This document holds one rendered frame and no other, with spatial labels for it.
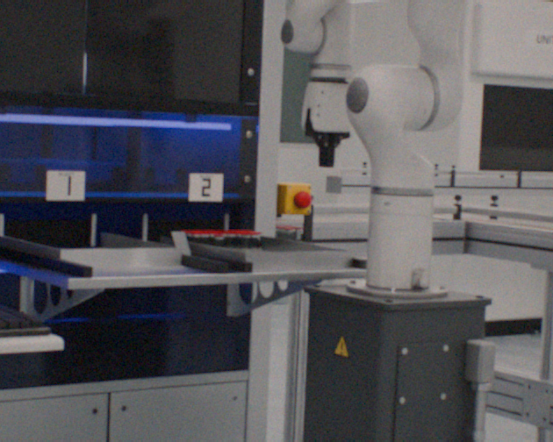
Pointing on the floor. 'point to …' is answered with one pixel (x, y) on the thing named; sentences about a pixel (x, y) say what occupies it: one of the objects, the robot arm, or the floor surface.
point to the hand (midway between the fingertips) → (326, 157)
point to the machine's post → (264, 210)
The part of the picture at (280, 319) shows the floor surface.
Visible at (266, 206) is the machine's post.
